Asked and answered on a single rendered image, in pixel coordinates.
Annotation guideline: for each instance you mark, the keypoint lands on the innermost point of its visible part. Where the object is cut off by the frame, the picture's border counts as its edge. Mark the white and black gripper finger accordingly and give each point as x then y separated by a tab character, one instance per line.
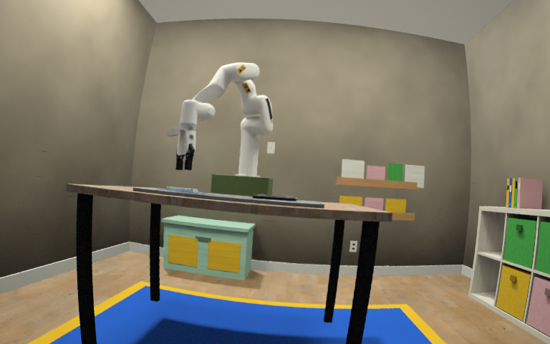
179	162
189	158

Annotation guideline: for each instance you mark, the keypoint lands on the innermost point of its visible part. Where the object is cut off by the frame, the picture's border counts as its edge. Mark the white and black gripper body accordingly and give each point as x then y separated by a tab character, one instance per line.
186	137

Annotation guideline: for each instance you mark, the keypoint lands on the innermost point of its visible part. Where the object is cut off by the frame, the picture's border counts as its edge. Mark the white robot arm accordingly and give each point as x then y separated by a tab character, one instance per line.
241	74

